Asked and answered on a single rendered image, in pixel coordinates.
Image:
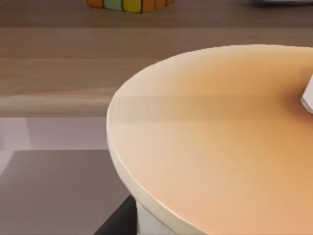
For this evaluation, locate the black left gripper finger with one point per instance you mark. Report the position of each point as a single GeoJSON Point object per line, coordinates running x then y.
{"type": "Point", "coordinates": [123, 220]}

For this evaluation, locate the cream round orange-topped container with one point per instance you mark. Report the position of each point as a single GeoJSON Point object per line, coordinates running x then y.
{"type": "Point", "coordinates": [207, 137]}

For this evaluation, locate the wooden shelf cupboard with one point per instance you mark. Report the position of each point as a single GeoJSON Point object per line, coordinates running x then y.
{"type": "Point", "coordinates": [73, 61]}

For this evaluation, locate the multicoloured puzzle cube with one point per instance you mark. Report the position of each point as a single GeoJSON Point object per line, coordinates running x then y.
{"type": "Point", "coordinates": [129, 5]}

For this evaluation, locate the small white block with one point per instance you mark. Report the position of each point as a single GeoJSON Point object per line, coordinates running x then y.
{"type": "Point", "coordinates": [308, 95]}

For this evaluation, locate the dark grey flat object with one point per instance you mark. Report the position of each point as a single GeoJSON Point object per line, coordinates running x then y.
{"type": "Point", "coordinates": [281, 2]}

